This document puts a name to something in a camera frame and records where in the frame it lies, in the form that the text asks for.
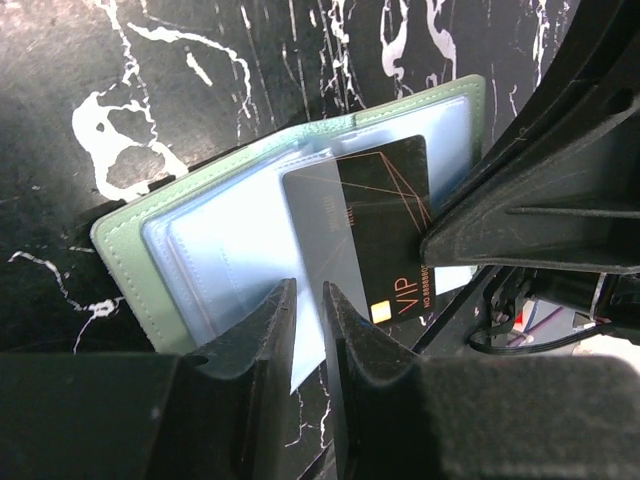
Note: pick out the black VIP credit card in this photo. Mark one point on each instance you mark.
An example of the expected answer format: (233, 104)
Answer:
(359, 219)

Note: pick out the mint green card holder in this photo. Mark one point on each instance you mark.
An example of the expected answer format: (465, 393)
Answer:
(197, 256)

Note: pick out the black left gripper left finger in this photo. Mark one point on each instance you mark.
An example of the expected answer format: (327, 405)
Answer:
(217, 413)

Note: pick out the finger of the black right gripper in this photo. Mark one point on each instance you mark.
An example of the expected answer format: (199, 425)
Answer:
(597, 37)
(569, 202)

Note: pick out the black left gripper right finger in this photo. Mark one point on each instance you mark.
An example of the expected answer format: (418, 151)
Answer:
(399, 415)

